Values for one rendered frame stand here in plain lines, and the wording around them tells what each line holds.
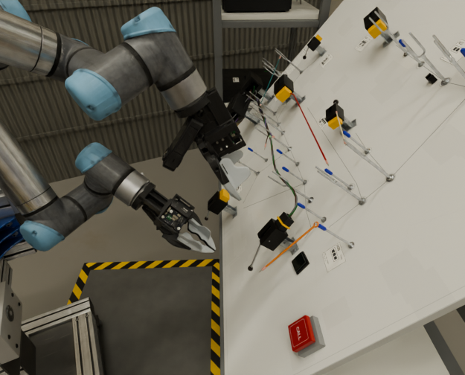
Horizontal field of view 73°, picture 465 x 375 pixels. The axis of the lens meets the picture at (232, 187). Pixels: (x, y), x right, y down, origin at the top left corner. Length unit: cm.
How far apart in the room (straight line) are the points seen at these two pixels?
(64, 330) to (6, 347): 107
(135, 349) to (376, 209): 154
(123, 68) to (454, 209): 56
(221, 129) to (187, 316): 152
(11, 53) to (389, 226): 69
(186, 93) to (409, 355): 90
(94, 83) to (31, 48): 13
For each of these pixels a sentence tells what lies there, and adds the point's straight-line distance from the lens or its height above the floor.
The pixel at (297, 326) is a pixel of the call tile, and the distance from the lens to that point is 67.
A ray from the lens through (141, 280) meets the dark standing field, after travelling 216.
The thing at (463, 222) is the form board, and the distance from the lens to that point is 60.
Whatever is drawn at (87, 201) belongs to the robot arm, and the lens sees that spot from 78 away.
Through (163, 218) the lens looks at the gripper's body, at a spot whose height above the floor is 123.
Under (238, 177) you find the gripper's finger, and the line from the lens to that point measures 61.
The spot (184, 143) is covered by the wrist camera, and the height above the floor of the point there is 140.
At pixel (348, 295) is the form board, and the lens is 65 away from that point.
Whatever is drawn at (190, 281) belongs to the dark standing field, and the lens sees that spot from 210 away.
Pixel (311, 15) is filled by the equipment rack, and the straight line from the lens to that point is 157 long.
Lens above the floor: 169
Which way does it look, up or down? 38 degrees down
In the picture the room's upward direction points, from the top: straight up
